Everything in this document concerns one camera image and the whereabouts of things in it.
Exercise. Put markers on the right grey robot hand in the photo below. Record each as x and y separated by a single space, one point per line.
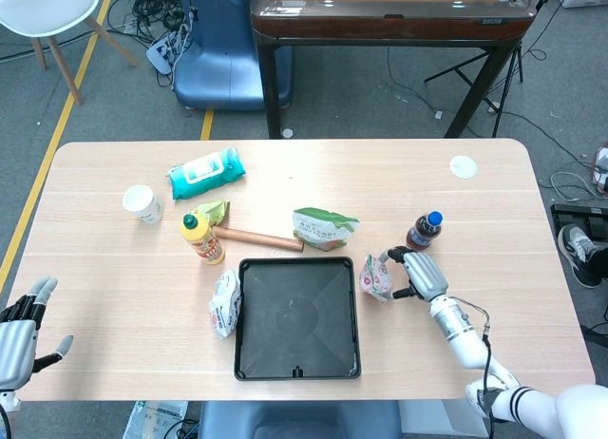
427 275

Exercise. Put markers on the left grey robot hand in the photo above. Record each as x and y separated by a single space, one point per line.
16 344

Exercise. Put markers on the small white pink bag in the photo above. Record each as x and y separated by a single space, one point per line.
375 280

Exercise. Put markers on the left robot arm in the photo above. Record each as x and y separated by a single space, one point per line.
7 401

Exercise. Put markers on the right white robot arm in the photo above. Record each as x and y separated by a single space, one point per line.
461 330

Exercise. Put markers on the black plastic tray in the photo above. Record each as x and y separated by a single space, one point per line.
294 325

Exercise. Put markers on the small green snack packet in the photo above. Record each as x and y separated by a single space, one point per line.
216 211

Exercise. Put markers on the cola bottle blue cap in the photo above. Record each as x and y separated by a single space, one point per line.
423 234

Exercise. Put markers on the green white corn starch bag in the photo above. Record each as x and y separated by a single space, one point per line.
323 227

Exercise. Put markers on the grey sneaker shoe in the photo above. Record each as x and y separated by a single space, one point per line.
577 253

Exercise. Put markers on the clear plastic bag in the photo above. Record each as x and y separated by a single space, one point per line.
152 417

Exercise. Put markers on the black foot pedal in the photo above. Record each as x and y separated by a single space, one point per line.
579 215

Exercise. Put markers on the wooden rolling pin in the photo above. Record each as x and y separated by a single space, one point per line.
261 239

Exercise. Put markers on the person leg dark trousers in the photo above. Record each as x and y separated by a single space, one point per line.
601 263

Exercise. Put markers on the white paper cup stack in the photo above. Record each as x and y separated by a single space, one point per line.
140 204

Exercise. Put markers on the white floor disc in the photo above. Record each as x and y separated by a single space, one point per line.
287 133

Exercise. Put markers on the white blue sugar bag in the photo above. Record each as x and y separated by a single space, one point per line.
223 306

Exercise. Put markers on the yellow bottle green cap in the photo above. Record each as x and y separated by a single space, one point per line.
204 244

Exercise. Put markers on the black tripod stand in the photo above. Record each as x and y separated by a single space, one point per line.
509 78

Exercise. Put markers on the teal wet wipes pack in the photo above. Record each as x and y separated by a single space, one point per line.
204 173

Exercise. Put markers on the brown mahjong table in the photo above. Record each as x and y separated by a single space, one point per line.
389 28

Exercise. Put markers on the white power strip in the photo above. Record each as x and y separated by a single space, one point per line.
164 51

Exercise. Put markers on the white chair wooden legs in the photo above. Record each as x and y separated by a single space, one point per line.
43 2

